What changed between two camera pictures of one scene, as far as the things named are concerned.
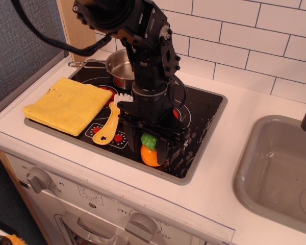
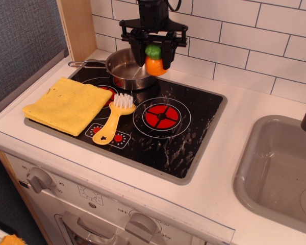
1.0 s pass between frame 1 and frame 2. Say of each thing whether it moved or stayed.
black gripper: moved
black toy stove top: stayed
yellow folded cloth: stayed
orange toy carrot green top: moved
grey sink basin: stayed
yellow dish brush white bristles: stayed
